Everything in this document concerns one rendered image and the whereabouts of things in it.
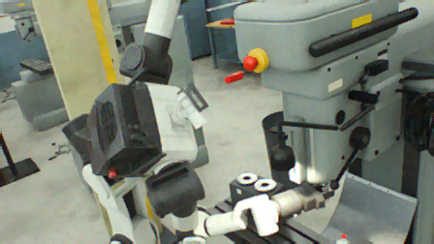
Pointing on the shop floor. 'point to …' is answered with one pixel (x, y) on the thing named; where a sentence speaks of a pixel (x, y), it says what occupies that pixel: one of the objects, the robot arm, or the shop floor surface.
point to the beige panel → (85, 67)
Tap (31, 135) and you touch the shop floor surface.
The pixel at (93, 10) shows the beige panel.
